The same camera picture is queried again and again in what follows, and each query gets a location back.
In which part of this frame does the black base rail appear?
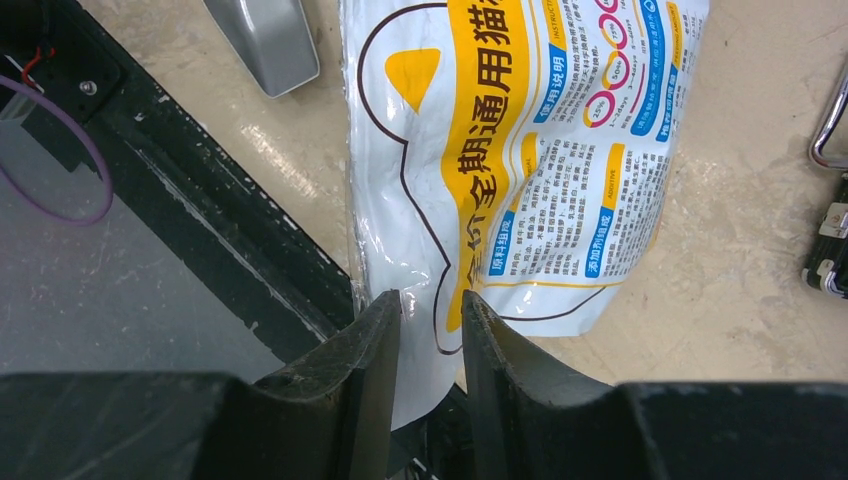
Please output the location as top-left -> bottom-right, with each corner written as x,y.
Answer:
0,0 -> 478,480

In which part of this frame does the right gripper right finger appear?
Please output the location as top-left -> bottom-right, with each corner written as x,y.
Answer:
461,290 -> 618,479

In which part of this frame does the black poker chip case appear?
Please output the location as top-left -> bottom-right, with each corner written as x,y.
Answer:
801,59 -> 848,299

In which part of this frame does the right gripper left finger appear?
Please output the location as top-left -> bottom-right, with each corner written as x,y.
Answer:
255,290 -> 402,479

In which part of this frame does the silver metal scoop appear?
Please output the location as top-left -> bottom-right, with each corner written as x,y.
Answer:
203,0 -> 320,98

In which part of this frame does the pet food bag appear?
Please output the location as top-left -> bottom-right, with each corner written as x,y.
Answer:
340,0 -> 710,429

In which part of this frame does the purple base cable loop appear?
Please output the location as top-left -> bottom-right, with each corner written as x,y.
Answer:
0,72 -> 115,228

